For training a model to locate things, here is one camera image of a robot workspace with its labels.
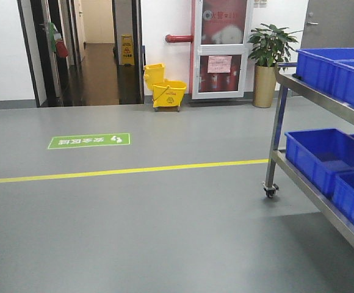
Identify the yellow mop bucket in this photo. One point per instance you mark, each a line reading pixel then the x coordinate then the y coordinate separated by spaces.
pixel 166 93

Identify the green floor sign sticker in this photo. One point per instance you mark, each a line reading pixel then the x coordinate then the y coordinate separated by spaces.
pixel 91 140

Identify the yellow wet floor sign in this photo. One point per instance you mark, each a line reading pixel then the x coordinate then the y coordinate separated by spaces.
pixel 127 50

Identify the potted green plant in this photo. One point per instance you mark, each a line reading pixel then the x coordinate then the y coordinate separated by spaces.
pixel 270 45

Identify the blue tray on cart bottom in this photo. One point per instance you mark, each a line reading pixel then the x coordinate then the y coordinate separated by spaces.
pixel 321 154

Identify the blue tray on cart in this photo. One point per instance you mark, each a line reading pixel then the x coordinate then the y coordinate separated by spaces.
pixel 329 70
pixel 321 154

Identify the blue tray on cart top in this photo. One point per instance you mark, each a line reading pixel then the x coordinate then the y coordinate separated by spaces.
pixel 329 70

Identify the steel trolley cart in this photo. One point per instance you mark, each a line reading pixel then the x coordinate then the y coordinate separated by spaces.
pixel 339 209

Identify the red fire hose cabinet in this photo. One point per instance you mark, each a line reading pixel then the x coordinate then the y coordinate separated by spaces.
pixel 219 49

